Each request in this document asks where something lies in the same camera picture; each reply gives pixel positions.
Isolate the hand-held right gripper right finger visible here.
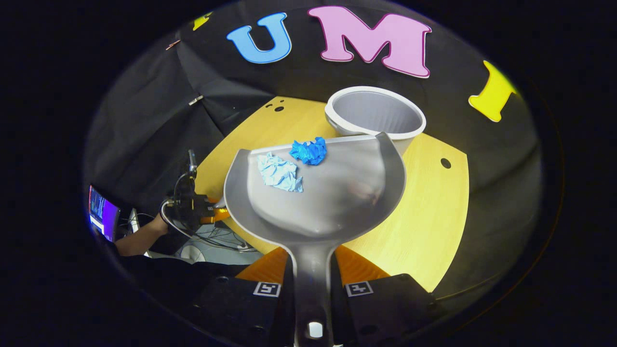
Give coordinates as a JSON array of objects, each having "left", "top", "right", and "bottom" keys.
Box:
[{"left": 331, "top": 245, "right": 437, "bottom": 347}]

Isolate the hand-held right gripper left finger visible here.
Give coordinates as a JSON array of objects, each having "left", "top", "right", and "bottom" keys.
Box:
[{"left": 190, "top": 247, "right": 296, "bottom": 347}]

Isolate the light blue paper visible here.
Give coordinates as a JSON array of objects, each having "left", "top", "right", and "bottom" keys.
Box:
[{"left": 256, "top": 152, "right": 305, "bottom": 194}]

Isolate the dark blue paper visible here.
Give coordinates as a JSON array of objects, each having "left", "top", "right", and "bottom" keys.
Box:
[{"left": 289, "top": 137, "right": 328, "bottom": 166}]

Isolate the grey plastic dustpan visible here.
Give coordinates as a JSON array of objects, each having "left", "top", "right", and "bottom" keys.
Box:
[{"left": 223, "top": 133, "right": 407, "bottom": 347}]

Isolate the white ribbed garbage bin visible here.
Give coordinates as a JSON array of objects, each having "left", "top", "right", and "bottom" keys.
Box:
[{"left": 324, "top": 86, "right": 427, "bottom": 157}]

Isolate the person's dark clothing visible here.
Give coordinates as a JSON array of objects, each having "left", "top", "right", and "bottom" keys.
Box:
[{"left": 118, "top": 254, "right": 254, "bottom": 309}]

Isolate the laptop with lit screen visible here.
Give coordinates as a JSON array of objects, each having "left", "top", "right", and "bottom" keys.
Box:
[{"left": 88, "top": 185, "right": 121, "bottom": 242}]

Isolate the black backdrop cloth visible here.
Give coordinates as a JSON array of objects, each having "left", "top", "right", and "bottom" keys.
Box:
[{"left": 84, "top": 0, "right": 543, "bottom": 299}]

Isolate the bundle of black cables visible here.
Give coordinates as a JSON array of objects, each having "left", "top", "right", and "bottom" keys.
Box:
[{"left": 161, "top": 200, "right": 258, "bottom": 253}]

